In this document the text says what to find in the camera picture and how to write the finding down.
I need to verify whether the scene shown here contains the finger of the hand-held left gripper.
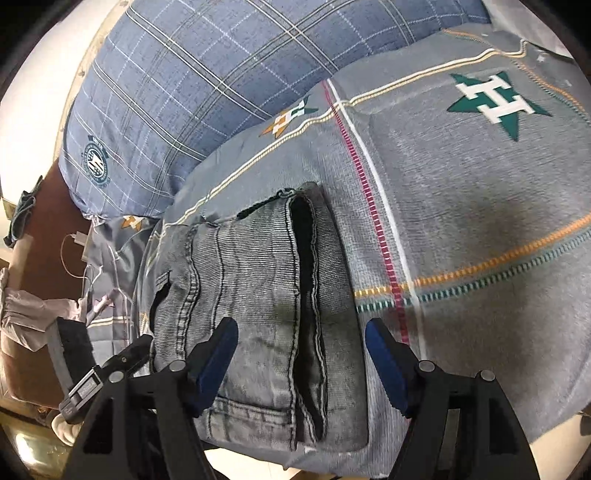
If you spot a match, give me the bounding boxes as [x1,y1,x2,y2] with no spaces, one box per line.
[104,334,154,377]

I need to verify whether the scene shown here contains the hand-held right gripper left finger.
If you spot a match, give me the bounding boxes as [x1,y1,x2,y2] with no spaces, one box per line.
[62,316,238,480]

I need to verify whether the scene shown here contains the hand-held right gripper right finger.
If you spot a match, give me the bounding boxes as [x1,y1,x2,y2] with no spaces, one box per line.
[365,318,539,480]

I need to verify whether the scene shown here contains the grey denim pants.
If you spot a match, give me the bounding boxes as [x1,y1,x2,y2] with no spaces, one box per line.
[148,181,370,455]

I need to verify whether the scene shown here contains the white round object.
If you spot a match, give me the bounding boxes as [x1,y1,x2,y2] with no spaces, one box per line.
[50,412,78,447]

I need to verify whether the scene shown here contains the pink plastic object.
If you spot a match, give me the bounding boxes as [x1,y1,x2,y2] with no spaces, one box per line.
[90,287,122,320]

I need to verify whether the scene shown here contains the pale grey cloth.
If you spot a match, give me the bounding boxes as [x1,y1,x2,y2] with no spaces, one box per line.
[0,270,86,344]

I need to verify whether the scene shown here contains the brown wooden furniture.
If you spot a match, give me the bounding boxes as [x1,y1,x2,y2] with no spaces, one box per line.
[0,171,99,403]

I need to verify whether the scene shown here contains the grey striped star-print quilt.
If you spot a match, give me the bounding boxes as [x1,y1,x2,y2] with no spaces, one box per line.
[83,23,591,480]

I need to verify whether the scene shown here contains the dark blue cloth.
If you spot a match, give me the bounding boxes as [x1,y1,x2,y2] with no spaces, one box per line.
[4,178,45,248]

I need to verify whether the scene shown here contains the blue plaid pillow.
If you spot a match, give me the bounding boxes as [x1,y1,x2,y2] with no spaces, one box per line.
[58,0,492,220]

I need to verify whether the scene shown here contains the white charger with cable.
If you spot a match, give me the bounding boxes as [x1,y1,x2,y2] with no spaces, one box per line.
[60,232,122,288]

